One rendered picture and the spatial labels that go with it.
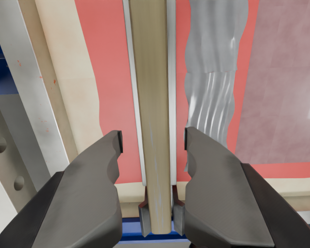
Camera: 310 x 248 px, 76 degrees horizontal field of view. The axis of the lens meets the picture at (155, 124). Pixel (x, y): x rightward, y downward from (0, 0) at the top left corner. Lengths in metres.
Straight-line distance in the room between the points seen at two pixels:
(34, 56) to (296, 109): 0.37
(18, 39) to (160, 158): 0.21
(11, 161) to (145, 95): 0.23
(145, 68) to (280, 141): 0.28
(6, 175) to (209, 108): 0.30
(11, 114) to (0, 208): 1.33
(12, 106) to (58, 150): 1.32
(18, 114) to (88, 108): 1.35
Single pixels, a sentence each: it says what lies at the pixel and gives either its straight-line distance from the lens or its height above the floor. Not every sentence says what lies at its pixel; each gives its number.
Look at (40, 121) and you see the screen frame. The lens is 0.32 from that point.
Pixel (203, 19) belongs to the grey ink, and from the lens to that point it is 0.28.
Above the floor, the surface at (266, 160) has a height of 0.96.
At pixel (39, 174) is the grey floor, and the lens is 1.91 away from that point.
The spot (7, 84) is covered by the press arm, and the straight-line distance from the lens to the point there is 0.41.
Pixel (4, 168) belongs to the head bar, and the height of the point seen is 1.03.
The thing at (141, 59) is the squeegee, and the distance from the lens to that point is 0.18.
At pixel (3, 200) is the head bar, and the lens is 0.36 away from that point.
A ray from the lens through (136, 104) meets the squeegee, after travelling 0.26.
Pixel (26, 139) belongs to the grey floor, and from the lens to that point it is 1.74.
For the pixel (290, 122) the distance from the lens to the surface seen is 0.38.
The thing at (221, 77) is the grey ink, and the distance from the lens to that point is 0.30.
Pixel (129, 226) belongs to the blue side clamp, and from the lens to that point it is 0.41.
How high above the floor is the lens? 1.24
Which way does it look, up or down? 62 degrees down
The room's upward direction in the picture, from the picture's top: 180 degrees counter-clockwise
